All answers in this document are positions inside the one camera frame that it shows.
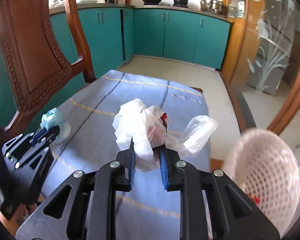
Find carved wooden chair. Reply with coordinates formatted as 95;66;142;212
0;0;97;132

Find white lattice waste basket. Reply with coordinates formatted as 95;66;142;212
225;127;300;233

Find clear plastic wrapper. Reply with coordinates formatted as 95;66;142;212
52;122;72;144

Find red plastic bag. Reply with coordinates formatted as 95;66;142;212
150;113;169;148

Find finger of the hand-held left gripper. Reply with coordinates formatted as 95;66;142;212
31;126;61;142
36;134;60;147

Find steel pot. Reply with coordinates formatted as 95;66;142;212
206;0;227;14

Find etched glass door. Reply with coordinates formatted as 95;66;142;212
242;0;300;142

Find white plastic bag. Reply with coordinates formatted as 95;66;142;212
112;98;219;173

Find light blue plastic bag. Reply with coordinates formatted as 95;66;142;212
41;107;64;131

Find teal kitchen cabinets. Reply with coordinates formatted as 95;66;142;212
49;4;233;81

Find blue striped table cloth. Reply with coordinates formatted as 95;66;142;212
40;70;212;240

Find wooden door frame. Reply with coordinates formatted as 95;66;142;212
221;0;252;87

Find white basket with plastic liner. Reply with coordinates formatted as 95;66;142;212
222;127;300;236

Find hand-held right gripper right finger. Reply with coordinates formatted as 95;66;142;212
158;147;281;240

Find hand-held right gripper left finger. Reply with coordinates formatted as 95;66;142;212
15;141;136;240

